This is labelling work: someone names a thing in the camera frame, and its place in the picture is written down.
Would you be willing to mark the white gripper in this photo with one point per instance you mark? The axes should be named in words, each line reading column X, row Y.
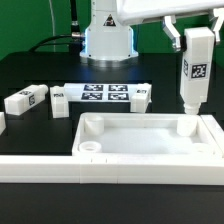
column 132, row 12

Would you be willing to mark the white desk tabletop tray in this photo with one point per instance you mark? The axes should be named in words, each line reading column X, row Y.
column 146, row 135

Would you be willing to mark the white right fence bar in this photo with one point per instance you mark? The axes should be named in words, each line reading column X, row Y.
column 216, row 131

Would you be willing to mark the white fence bar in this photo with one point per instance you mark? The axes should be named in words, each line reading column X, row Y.
column 216, row 131
column 69, row 169

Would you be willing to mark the white front fence bar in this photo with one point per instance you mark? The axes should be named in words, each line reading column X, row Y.
column 69, row 169

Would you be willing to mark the white marker base plate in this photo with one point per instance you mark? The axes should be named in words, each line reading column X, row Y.
column 83, row 92

